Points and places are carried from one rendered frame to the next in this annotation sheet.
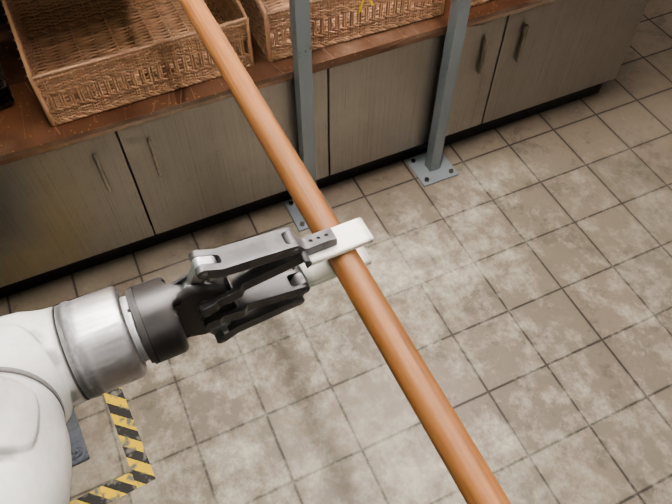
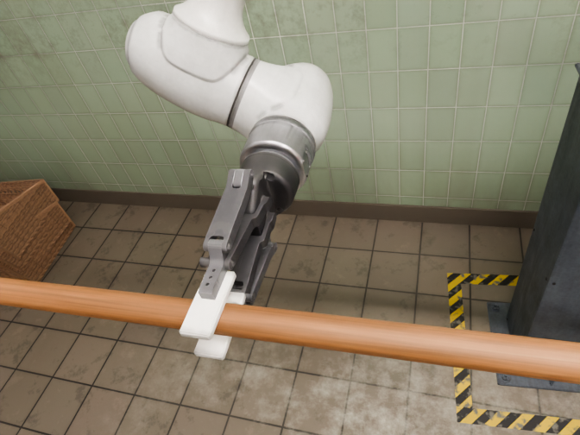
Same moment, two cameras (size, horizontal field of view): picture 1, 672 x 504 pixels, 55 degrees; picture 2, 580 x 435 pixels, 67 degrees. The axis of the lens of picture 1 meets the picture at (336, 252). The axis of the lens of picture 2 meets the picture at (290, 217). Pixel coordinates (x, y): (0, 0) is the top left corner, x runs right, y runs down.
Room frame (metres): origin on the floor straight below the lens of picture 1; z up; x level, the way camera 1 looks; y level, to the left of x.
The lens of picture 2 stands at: (0.62, -0.09, 1.54)
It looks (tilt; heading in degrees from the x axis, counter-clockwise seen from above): 44 degrees down; 140
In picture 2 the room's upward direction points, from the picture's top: 15 degrees counter-clockwise
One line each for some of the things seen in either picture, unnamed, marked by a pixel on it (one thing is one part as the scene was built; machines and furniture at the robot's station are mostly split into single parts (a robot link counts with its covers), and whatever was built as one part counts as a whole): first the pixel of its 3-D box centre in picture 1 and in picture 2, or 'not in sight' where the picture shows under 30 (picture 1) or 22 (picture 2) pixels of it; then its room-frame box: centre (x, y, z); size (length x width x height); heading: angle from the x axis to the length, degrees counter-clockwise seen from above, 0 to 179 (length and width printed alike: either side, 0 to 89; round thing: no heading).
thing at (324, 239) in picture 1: (309, 239); (212, 267); (0.36, 0.02, 1.23); 0.05 x 0.01 x 0.03; 115
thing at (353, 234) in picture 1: (335, 241); (209, 302); (0.37, 0.00, 1.21); 0.07 x 0.03 x 0.01; 115
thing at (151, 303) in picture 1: (184, 309); (261, 198); (0.30, 0.14, 1.19); 0.09 x 0.07 x 0.08; 115
